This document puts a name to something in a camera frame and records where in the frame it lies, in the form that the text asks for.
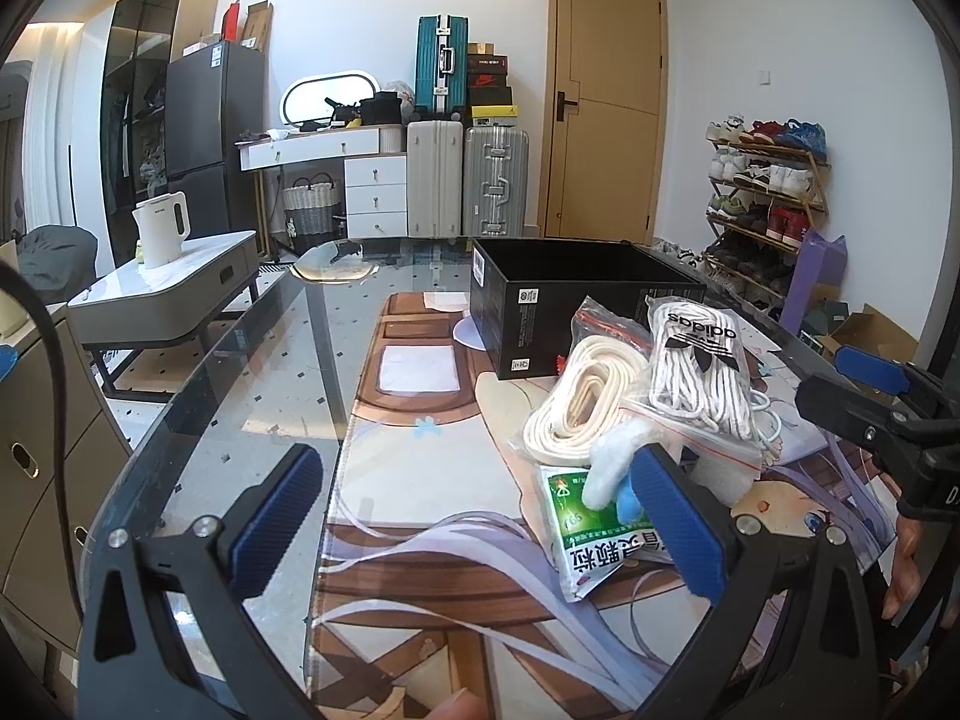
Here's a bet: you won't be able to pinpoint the green medicine sachet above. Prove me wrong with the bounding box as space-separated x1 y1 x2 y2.
537 466 672 603

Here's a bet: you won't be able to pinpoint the white plush toy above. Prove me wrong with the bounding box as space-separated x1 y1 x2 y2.
581 418 682 527

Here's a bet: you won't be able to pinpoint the bagged adidas white laces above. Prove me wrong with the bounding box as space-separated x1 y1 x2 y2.
646 296 763 466

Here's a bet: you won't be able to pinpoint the bagged white strap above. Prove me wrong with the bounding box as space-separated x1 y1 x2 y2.
509 296 662 469

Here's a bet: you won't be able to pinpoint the white foam piece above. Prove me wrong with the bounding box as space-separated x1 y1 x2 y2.
685 444 763 507

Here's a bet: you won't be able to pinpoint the person's right hand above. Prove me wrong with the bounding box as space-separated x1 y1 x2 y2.
882 517 923 621

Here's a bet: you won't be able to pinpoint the person's left hand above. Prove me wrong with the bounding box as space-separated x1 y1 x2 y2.
425 689 487 720

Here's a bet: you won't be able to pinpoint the open cardboard box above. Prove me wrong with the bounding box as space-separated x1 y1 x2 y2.
812 301 918 374

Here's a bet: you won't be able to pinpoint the shoe rack with shoes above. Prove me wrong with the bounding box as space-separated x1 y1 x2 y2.
701 115 828 317

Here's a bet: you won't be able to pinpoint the white low coffee table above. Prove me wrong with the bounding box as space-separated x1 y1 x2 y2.
68 231 260 403

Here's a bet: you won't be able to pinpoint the white electric kettle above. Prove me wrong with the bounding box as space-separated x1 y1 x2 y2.
132 192 192 268

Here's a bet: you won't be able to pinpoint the black cardboard box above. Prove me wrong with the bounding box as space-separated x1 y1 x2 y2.
470 238 706 380

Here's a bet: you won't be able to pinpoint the woven laundry basket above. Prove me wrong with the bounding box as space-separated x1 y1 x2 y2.
280 172 340 238

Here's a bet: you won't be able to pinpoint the dark grey beanbag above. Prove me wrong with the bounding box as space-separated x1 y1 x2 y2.
16 224 98 304

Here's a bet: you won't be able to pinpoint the white dressing desk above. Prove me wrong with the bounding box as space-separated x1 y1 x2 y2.
238 124 409 242

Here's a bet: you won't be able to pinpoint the wooden door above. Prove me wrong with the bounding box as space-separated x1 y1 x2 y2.
537 0 669 244

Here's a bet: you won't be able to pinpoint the oval vanity mirror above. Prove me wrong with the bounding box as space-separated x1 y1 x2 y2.
278 71 379 128

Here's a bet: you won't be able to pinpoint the white suitcase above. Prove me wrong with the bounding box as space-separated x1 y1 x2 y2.
407 121 464 239

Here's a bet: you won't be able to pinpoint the black refrigerator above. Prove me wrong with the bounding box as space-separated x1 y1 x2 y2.
164 41 265 238

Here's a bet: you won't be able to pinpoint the silver suitcase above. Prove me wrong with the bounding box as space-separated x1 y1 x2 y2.
462 125 529 238

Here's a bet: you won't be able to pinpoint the stack of shoe boxes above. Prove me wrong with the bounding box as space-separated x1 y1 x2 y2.
467 43 519 127

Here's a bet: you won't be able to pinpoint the teal suitcase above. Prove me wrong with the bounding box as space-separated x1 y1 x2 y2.
413 13 469 122

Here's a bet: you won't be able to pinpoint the tall black glass cabinet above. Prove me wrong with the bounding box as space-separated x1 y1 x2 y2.
99 0 218 265

